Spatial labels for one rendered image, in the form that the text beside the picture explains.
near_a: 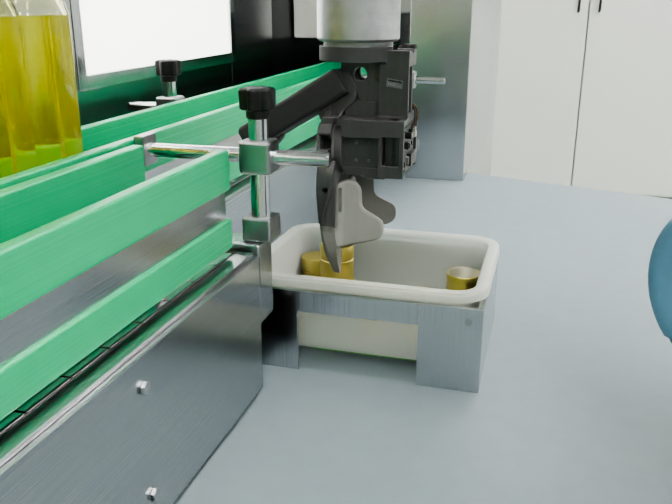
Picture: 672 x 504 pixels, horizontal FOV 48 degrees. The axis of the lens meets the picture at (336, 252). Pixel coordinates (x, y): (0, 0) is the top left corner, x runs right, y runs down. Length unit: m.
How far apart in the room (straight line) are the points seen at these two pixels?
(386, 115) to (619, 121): 3.55
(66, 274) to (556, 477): 0.37
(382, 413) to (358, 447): 0.05
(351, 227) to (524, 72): 3.50
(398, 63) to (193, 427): 0.35
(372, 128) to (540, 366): 0.27
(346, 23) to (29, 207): 0.31
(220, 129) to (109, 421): 0.44
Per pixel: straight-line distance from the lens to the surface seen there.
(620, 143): 4.23
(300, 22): 1.61
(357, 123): 0.68
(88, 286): 0.45
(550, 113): 4.19
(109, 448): 0.45
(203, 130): 0.77
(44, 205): 0.53
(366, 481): 0.56
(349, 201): 0.70
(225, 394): 0.59
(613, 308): 0.89
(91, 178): 0.57
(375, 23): 0.67
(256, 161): 0.61
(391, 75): 0.69
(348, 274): 0.75
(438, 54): 1.42
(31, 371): 0.41
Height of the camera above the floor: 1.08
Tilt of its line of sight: 19 degrees down
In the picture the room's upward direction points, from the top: straight up
